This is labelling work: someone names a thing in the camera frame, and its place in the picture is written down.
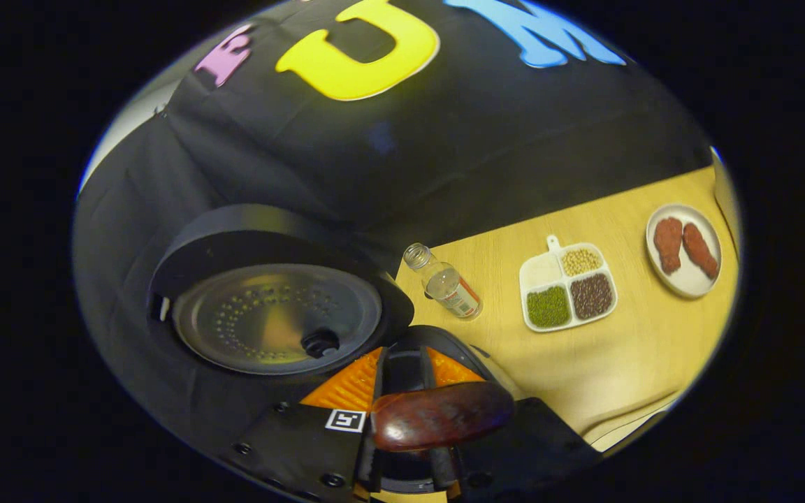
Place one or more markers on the brown wooden spoon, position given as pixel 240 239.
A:
pixel 437 416

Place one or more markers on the white divided bean dish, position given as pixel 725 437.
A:
pixel 567 290

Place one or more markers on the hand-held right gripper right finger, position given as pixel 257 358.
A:
pixel 535 443

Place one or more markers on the small clear glass bottle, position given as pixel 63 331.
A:
pixel 444 283

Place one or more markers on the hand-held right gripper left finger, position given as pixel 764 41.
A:
pixel 298 447

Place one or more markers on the round white plate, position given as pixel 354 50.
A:
pixel 689 283

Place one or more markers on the brown fried chicken piece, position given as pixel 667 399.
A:
pixel 668 244
pixel 699 250

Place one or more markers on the dark grey rice cooker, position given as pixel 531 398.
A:
pixel 270 314

